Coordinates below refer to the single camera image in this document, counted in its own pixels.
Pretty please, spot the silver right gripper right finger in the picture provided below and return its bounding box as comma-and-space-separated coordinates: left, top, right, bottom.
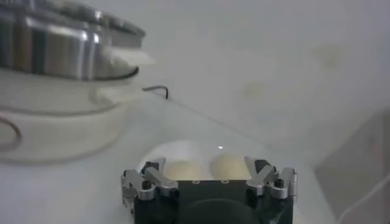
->
244, 156, 298, 200

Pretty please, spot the cream electric cooker base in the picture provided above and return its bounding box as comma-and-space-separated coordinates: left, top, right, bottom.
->
0, 68, 147, 164

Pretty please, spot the thin white cable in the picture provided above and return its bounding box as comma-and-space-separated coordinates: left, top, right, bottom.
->
336, 175, 390, 224

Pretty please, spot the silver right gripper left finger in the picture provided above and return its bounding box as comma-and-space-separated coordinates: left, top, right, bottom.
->
121, 156, 179, 214

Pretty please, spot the stainless steel steamer basket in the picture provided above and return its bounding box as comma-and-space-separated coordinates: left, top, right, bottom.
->
0, 0, 147, 82

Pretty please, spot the white round plate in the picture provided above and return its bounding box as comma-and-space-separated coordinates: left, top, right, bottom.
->
136, 139, 266, 183

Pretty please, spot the black cooker power cord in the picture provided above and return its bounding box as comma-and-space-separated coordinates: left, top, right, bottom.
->
142, 85, 169, 100

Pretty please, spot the white steamed baozi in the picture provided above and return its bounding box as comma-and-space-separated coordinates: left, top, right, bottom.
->
166, 160, 202, 181
208, 153, 251, 181

